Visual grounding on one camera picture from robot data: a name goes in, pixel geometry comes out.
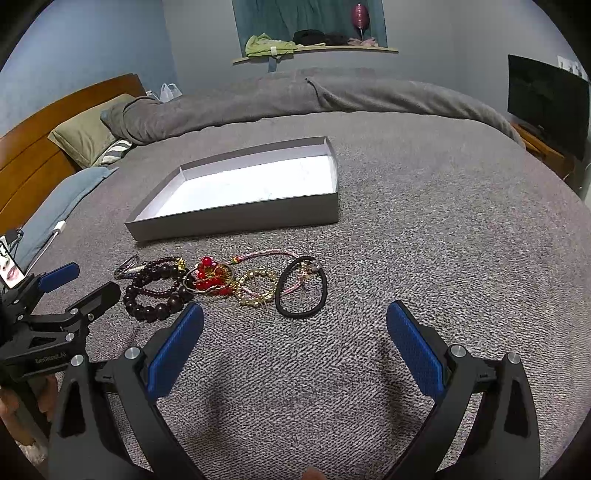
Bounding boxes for wooden window sill shelf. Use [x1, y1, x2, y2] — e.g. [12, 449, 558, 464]
[231, 45, 400, 66]

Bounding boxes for light blue pillow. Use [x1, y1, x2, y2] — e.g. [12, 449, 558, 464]
[16, 167, 116, 270]

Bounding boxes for wooden headboard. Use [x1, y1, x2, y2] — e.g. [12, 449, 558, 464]
[0, 73, 144, 232]

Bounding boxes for black elastic hair tie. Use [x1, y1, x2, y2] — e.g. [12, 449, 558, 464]
[274, 255, 329, 319]

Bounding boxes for white plastic bag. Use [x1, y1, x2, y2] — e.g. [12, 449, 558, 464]
[159, 83, 182, 103]

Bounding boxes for pink balloon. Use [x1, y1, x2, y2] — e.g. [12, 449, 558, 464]
[351, 3, 370, 37]

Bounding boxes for black television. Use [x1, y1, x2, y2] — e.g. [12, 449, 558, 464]
[508, 55, 590, 160]

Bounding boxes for grey folded duvet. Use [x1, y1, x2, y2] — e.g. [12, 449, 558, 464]
[100, 68, 523, 145]

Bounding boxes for red bead bracelet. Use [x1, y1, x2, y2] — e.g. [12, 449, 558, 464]
[183, 256, 236, 296]

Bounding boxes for white charging cable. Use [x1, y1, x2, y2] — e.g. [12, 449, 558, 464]
[22, 220, 68, 278]

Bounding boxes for small dark bead bracelet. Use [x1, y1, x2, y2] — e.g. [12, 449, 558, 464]
[133, 256, 187, 278]

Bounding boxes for large dark wooden bead bracelet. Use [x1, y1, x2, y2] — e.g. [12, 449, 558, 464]
[122, 262, 197, 324]

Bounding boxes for black cloth on sill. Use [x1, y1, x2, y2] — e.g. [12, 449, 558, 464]
[293, 29, 325, 46]

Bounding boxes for white wall hooks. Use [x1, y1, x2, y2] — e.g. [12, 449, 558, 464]
[557, 55, 589, 81]

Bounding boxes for blue metallic bangle bracelet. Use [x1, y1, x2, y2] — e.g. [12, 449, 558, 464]
[113, 254, 150, 281]

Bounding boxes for grey shallow cardboard tray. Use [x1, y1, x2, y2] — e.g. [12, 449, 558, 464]
[125, 137, 339, 242]

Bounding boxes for teal curtain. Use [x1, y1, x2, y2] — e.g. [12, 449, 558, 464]
[232, 0, 388, 57]

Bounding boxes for wooden tv stand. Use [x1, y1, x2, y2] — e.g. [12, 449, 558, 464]
[512, 122, 575, 181]

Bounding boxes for green cloth on sill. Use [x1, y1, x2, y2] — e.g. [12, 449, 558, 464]
[245, 33, 297, 58]

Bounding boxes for pink braided cord bracelet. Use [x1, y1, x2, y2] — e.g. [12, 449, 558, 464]
[230, 248, 325, 296]

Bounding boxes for olive green pillow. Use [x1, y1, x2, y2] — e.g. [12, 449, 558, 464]
[48, 94, 133, 168]

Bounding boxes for left hand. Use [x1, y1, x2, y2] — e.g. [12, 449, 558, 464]
[1, 374, 58, 438]

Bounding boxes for gold bead bracelet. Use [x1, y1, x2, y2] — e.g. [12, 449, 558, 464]
[233, 268, 281, 309]

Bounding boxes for striped pillow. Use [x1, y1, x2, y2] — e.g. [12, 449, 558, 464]
[94, 139, 133, 166]

